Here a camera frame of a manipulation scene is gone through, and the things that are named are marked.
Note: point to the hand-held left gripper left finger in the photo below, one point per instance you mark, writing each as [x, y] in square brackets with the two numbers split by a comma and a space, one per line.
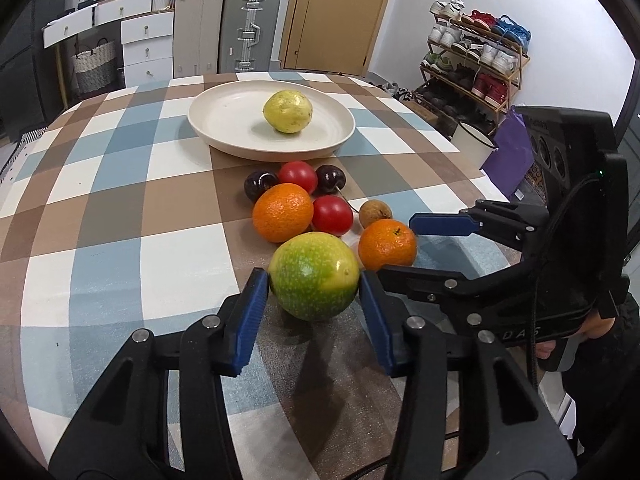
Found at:
[250, 320]

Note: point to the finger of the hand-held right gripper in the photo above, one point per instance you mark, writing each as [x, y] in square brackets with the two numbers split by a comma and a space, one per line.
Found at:
[435, 224]
[425, 285]

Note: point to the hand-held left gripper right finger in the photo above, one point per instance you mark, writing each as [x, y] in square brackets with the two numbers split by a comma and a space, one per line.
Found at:
[375, 320]

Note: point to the small orange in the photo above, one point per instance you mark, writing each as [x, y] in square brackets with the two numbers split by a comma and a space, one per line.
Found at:
[387, 246]

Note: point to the small brown longan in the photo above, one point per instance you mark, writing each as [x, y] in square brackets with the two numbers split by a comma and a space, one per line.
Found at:
[373, 213]

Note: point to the green yellow guava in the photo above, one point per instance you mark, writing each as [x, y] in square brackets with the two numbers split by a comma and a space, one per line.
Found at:
[312, 277]

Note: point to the red tomato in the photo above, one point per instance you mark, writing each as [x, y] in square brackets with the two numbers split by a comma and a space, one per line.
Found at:
[332, 214]
[297, 176]

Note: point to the large orange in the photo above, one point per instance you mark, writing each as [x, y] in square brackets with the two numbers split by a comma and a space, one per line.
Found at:
[282, 212]

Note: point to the dark red cherry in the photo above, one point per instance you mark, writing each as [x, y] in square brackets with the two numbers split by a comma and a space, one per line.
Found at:
[257, 185]
[330, 178]

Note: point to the cream round plate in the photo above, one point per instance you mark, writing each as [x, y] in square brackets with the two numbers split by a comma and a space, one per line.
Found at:
[230, 115]

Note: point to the person's right hand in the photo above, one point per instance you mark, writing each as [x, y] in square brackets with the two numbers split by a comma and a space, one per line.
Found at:
[600, 327]

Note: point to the white enamel bucket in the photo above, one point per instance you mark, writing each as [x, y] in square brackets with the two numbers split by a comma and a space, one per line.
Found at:
[470, 145]

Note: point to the purple bag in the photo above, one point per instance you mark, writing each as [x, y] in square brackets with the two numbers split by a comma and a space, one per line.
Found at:
[510, 160]

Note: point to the heap of dark sandals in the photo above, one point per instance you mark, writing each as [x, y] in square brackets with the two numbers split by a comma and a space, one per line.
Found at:
[400, 92]

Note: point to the wooden door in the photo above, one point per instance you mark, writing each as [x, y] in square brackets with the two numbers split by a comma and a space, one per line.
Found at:
[335, 15]

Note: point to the silver suitcase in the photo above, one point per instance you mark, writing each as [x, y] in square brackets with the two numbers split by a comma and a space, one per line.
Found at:
[250, 25]

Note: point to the white drawer cabinet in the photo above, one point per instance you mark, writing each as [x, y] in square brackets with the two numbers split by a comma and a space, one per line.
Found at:
[147, 50]

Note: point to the beige suitcase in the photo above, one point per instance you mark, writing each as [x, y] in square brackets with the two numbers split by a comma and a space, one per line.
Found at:
[197, 30]

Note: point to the woven laundry basket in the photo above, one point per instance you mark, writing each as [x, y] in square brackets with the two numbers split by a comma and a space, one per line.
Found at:
[95, 67]

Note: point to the wooden stick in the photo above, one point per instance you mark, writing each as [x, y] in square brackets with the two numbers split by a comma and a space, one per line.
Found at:
[61, 75]

